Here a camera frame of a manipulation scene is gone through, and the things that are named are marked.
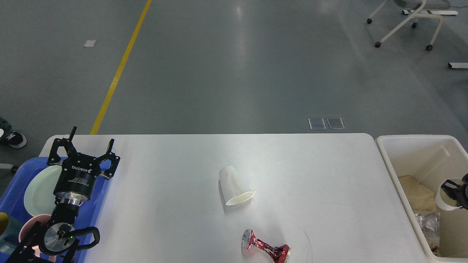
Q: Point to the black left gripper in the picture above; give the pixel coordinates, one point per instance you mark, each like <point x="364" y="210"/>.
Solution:
<point x="79" y="171"/>

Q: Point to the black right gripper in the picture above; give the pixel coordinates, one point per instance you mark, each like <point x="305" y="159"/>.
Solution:
<point x="456" y="191"/>

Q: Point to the white paper cup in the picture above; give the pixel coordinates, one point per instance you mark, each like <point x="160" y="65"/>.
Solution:
<point x="443" y="202"/>
<point x="234" y="189"/>

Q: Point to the brown paper bag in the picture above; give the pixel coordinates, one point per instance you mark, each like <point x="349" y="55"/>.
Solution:
<point x="419" y="197"/>

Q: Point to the aluminium foil tray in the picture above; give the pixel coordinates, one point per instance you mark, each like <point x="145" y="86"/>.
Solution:
<point x="429" y="225"/>

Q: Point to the light green plate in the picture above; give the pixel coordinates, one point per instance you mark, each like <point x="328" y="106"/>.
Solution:
<point x="39" y="197"/>

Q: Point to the pink mug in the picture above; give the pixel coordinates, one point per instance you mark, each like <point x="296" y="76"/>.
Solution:
<point x="43" y="219"/>

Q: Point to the dark teal mug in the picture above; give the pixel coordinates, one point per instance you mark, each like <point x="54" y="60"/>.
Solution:
<point x="9" y="233"/>

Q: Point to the crushed red can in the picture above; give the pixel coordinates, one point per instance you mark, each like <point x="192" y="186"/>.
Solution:
<point x="278" y="254"/>

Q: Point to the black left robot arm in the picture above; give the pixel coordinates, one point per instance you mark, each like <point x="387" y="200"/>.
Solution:
<point x="59" y="237"/>

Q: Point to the beige plastic bin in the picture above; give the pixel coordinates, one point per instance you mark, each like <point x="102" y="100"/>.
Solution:
<point x="431" y="160"/>

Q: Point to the person in jeans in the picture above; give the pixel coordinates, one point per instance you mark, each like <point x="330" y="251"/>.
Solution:
<point x="11" y="137"/>

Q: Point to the white chair base left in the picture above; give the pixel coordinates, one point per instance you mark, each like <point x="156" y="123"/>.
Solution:
<point x="13" y="169"/>

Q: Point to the blue plastic tray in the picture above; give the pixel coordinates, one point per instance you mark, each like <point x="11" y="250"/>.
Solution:
<point x="12" y="201"/>

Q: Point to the white table foot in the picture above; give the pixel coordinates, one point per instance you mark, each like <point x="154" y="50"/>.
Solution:
<point x="458" y="65"/>

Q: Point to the right floor outlet cover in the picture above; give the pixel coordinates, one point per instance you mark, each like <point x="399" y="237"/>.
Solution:
<point x="336" y="123"/>

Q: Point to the floor outlet cover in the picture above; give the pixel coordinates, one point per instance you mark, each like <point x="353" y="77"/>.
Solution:
<point x="317" y="124"/>
<point x="336" y="123"/>

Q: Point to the left floor outlet cover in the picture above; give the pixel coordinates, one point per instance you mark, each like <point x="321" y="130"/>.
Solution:
<point x="317" y="124"/>

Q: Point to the white office chair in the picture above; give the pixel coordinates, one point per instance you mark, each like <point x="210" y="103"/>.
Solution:
<point x="419" y="9"/>

